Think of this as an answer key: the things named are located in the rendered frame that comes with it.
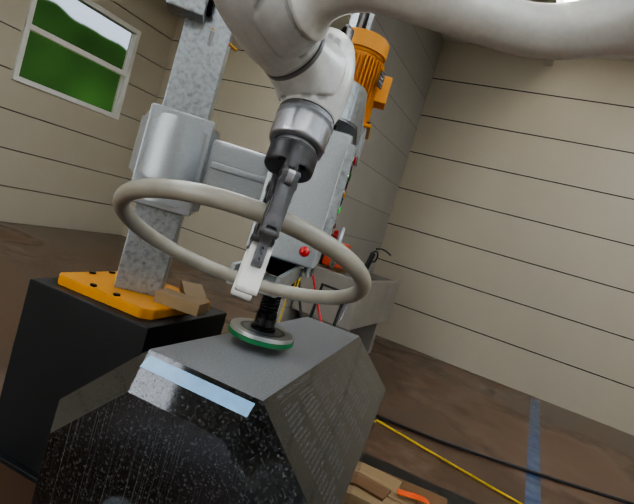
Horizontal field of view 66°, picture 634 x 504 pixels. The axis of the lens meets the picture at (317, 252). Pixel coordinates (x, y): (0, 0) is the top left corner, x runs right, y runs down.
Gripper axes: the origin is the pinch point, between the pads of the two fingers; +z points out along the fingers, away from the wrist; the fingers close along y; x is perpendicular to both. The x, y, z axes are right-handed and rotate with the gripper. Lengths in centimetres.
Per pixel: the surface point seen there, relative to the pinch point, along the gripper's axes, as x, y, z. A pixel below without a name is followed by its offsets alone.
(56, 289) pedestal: 55, 147, -3
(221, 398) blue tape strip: -9, 58, 17
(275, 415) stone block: -23, 56, 17
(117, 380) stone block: 16, 75, 21
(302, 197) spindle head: -14, 67, -44
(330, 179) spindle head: -19, 62, -51
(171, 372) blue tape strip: 4, 66, 15
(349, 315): -131, 343, -81
